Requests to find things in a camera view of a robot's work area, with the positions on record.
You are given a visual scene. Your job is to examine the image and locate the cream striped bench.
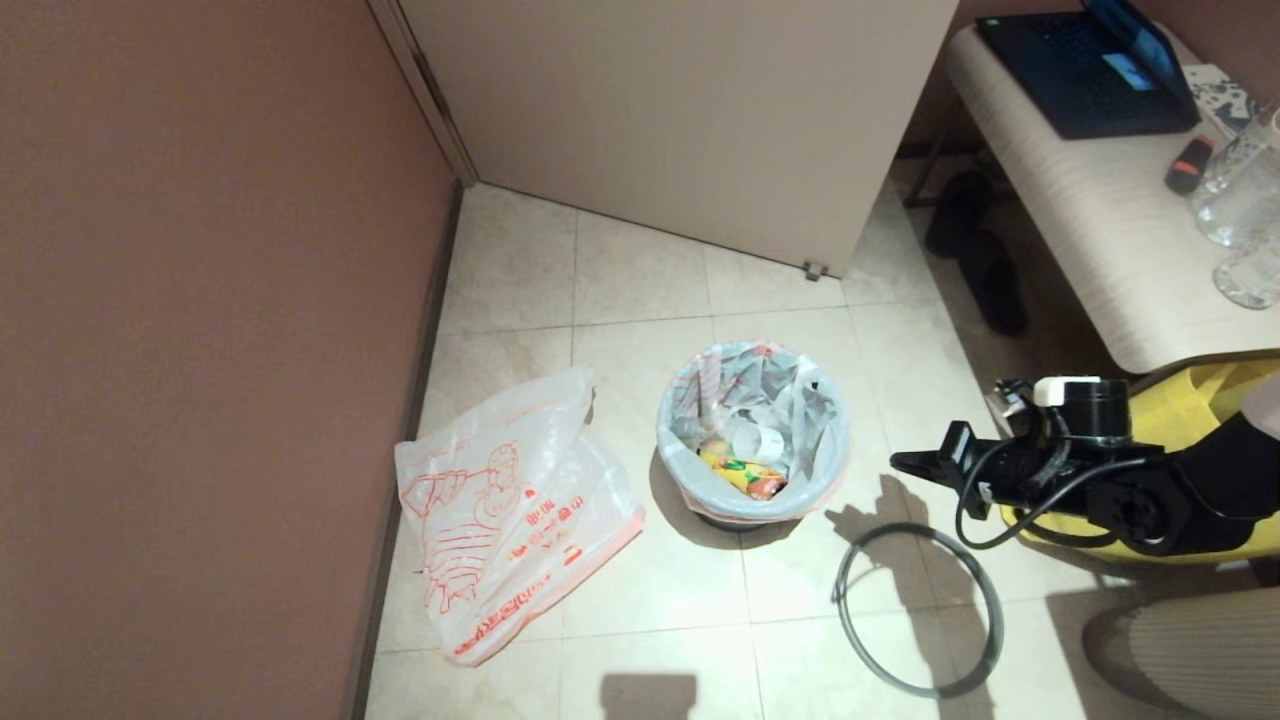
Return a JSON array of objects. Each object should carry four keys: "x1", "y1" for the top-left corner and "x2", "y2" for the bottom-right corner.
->
[{"x1": 905, "y1": 22, "x2": 1280, "y2": 376}]

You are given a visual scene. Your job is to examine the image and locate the spare white plastic bag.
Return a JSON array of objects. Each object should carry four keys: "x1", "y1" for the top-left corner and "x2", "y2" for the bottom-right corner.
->
[{"x1": 655, "y1": 340, "x2": 851, "y2": 526}]

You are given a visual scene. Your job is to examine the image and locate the black round trash bin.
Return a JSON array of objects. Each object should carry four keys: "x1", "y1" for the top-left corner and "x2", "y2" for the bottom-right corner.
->
[{"x1": 685, "y1": 495, "x2": 816, "y2": 532}]

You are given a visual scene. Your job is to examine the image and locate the grey plastic bin ring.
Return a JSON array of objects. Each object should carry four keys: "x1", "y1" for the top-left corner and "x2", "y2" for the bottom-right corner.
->
[{"x1": 833, "y1": 522, "x2": 1005, "y2": 699}]

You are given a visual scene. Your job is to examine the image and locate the beige door frame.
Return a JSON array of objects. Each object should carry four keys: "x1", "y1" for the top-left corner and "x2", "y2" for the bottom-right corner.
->
[{"x1": 365, "y1": 0, "x2": 479, "y2": 189}]

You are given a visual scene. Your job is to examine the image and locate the orange yellow snack wrapper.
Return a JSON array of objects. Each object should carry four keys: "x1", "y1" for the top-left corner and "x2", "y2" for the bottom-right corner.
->
[{"x1": 698, "y1": 440, "x2": 789, "y2": 502}]

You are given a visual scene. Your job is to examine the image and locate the black slipper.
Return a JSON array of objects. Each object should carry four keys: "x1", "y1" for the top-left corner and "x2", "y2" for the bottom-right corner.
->
[
  {"x1": 922, "y1": 170, "x2": 997, "y2": 259},
  {"x1": 955, "y1": 232, "x2": 1029, "y2": 337}
]

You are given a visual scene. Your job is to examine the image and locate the beige door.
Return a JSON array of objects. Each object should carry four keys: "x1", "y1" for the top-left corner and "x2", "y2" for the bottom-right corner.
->
[{"x1": 398, "y1": 0, "x2": 959, "y2": 280}]

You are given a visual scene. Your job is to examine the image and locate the clear glass cup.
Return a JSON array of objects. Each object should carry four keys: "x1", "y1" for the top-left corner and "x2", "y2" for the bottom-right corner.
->
[
  {"x1": 1187, "y1": 160, "x2": 1280, "y2": 250},
  {"x1": 1210, "y1": 232, "x2": 1280, "y2": 310}
]

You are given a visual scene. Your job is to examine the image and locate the beige striped stool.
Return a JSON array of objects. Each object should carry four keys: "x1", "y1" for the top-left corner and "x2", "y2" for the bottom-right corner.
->
[{"x1": 1082, "y1": 585, "x2": 1280, "y2": 720}]

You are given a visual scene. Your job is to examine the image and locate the dark blue laptop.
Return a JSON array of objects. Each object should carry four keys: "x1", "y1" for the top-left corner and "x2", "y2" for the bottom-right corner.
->
[{"x1": 973, "y1": 0, "x2": 1200, "y2": 141}]

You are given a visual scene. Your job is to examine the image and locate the clear ribbed glass bottle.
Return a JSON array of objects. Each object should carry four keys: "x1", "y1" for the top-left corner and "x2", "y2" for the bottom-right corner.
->
[{"x1": 1198, "y1": 100, "x2": 1280, "y2": 196}]

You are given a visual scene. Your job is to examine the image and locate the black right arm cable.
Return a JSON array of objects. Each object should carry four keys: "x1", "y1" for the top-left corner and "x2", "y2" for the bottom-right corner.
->
[{"x1": 953, "y1": 440, "x2": 1161, "y2": 552}]

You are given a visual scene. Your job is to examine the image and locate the black orange handheld device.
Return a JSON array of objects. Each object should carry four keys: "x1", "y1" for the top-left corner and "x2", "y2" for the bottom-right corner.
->
[{"x1": 1162, "y1": 135, "x2": 1214, "y2": 197}]

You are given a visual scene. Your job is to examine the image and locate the white red-printed plastic bag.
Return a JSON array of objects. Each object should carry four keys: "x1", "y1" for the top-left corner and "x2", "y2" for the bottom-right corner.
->
[{"x1": 395, "y1": 365, "x2": 646, "y2": 669}]

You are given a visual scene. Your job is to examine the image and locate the white black patterned card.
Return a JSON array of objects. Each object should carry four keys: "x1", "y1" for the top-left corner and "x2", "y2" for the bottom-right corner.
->
[{"x1": 1180, "y1": 65, "x2": 1257, "y2": 137}]

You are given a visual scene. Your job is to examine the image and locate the clear plastic water bottle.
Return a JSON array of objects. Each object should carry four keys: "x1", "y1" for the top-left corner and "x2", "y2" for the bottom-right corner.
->
[{"x1": 690, "y1": 405, "x2": 791, "y2": 467}]

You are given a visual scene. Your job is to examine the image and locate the yellow bag with black handle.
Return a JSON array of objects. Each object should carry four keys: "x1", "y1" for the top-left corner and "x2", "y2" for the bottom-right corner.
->
[{"x1": 1000, "y1": 357, "x2": 1280, "y2": 567}]

